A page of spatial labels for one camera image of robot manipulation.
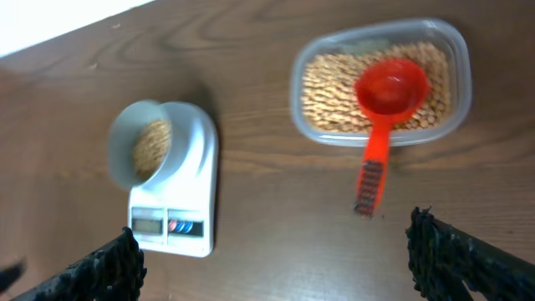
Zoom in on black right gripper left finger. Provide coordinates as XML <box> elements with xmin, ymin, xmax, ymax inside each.
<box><xmin>13</xmin><ymin>227</ymin><xmax>147</xmax><ymax>301</ymax></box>

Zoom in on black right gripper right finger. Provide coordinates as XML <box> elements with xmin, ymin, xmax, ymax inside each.
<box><xmin>405</xmin><ymin>207</ymin><xmax>534</xmax><ymax>301</ymax></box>

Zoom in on red plastic scoop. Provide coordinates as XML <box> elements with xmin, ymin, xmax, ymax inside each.
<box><xmin>354</xmin><ymin>59</ymin><xmax>431</xmax><ymax>217</ymax></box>

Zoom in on white digital kitchen scale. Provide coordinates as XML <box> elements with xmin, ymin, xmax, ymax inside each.
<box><xmin>128</xmin><ymin>102</ymin><xmax>219</xmax><ymax>258</ymax></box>

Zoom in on soybeans in bowl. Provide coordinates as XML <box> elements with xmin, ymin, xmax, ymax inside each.
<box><xmin>132</xmin><ymin>120</ymin><xmax>171</xmax><ymax>181</ymax></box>

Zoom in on grey plastic bowl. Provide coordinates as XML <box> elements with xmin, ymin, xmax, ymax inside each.
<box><xmin>107</xmin><ymin>100</ymin><xmax>189</xmax><ymax>191</ymax></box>

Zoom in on yellow soybeans pile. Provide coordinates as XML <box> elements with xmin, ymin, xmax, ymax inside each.
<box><xmin>300</xmin><ymin>42</ymin><xmax>452</xmax><ymax>134</ymax></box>

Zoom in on clear plastic container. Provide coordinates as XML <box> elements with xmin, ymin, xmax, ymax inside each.
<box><xmin>289</xmin><ymin>18</ymin><xmax>472</xmax><ymax>147</ymax></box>

